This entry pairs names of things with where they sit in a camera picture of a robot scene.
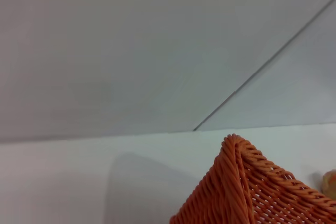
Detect orange woven plastic basket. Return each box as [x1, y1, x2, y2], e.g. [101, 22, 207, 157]
[169, 134, 336, 224]

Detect striped bread roll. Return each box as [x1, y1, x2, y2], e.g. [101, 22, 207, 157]
[321, 168, 336, 198]

